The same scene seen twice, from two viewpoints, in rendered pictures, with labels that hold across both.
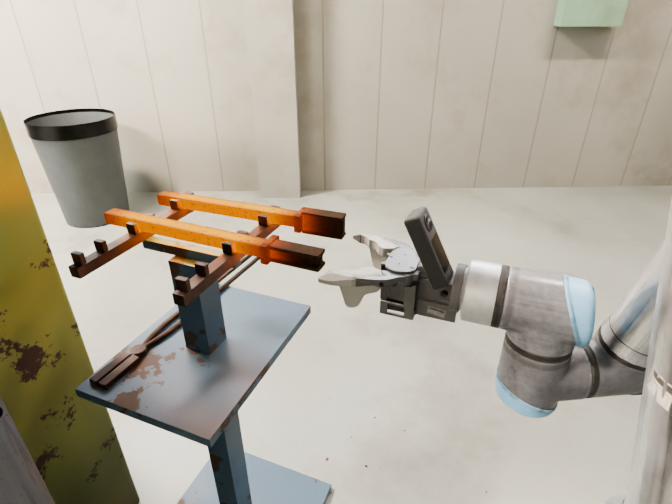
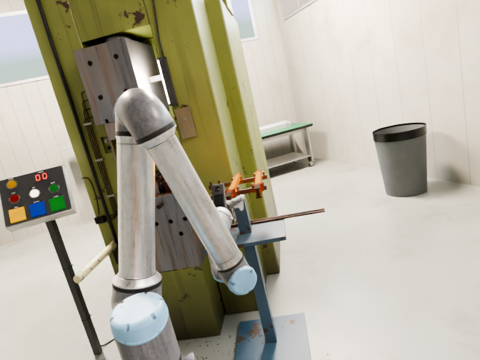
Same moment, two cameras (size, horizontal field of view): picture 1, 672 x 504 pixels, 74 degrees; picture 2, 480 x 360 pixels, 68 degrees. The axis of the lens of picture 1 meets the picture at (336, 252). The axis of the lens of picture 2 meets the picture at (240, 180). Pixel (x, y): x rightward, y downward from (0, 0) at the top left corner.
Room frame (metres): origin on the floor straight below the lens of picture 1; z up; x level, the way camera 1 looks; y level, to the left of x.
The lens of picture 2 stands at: (0.34, -1.43, 1.35)
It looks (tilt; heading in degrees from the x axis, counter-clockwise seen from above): 13 degrees down; 76
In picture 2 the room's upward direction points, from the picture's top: 13 degrees counter-clockwise
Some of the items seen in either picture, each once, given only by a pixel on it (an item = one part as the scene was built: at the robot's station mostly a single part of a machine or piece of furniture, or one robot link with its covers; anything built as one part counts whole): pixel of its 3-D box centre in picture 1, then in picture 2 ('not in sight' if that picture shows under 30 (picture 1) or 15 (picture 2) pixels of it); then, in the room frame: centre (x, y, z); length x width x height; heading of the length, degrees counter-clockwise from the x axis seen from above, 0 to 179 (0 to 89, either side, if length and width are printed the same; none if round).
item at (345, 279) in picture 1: (351, 290); not in sight; (0.54, -0.02, 0.93); 0.09 x 0.03 x 0.06; 104
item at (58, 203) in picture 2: not in sight; (57, 203); (-0.17, 0.68, 1.01); 0.07 x 0.05 x 0.07; 2
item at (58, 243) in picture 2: not in sight; (71, 276); (-0.26, 0.80, 0.54); 0.04 x 0.04 x 1.08; 67
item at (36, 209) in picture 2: not in sight; (38, 209); (-0.27, 0.67, 1.01); 0.07 x 0.05 x 0.07; 2
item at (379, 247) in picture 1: (375, 254); (240, 203); (0.65, -0.07, 0.93); 0.09 x 0.03 x 0.06; 32
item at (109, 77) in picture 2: not in sight; (132, 81); (0.40, 0.83, 1.56); 0.42 x 0.39 x 0.40; 67
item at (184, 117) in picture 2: not in sight; (186, 122); (0.62, 0.65, 1.27); 0.09 x 0.02 x 0.17; 157
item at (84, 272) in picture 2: not in sight; (97, 260); (-0.08, 0.71, 0.62); 0.44 x 0.05 x 0.05; 67
